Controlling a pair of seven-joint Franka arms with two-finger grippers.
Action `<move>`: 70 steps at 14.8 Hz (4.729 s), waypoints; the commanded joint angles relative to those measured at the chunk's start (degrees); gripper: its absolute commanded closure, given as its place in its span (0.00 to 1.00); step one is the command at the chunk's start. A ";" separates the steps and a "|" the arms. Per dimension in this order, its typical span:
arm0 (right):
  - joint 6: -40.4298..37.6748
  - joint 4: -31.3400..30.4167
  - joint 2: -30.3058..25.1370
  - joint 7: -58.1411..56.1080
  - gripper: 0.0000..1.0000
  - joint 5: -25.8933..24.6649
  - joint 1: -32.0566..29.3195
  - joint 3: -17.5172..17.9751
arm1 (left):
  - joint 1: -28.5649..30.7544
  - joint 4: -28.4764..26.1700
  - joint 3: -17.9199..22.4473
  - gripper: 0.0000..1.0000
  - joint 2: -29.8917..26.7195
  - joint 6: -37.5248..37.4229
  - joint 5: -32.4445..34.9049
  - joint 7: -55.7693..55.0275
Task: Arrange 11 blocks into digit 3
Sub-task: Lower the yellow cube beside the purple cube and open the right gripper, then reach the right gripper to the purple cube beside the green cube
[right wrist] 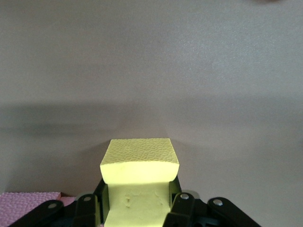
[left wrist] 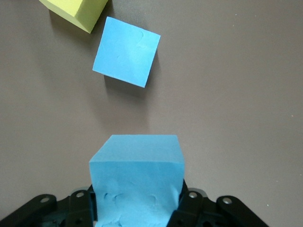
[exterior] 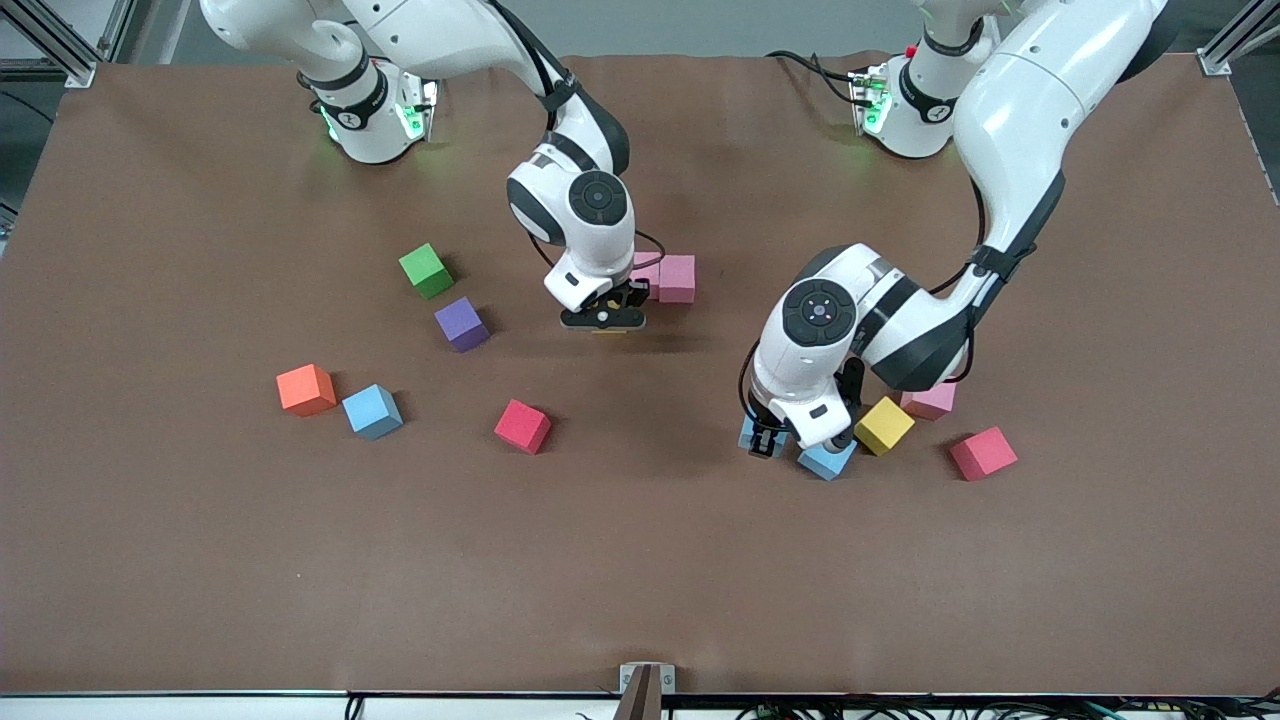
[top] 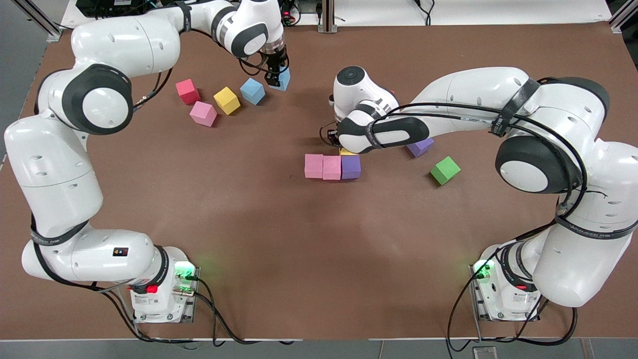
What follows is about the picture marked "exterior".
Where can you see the blue foam cube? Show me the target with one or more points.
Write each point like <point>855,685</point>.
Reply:
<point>828,463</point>
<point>746,438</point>
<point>372,412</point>

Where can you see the yellow foam cube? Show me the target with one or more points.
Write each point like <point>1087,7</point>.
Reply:
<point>608,331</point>
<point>882,426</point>

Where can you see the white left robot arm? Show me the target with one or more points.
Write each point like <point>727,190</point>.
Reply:
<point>1020,90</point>

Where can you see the brown table mat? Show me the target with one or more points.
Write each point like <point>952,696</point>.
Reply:
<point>640,560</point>

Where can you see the metal connector box green light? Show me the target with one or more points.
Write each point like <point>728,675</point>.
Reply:
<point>868,100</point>
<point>420,105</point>

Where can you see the orange foam cube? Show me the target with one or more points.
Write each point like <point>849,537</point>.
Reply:
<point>305,390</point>

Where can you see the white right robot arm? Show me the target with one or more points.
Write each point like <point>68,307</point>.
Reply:
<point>430,35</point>

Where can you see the red foam cube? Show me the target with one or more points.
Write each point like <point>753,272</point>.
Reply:
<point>982,453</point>
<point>522,427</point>

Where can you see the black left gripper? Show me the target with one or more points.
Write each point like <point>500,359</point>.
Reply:
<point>768,437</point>

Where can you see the pink foam cube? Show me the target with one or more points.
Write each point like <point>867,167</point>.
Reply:
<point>935,405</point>
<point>650,285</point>
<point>677,278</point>

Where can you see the green foam cube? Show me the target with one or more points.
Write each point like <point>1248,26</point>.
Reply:
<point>426,272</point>

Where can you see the aluminium frame profile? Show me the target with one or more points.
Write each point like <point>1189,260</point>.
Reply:
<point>1215,62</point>
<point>78,70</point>

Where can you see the purple foam cube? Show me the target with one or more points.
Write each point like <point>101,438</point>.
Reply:
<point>461,324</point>

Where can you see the grey metal camera bracket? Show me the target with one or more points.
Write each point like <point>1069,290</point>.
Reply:
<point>645,690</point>

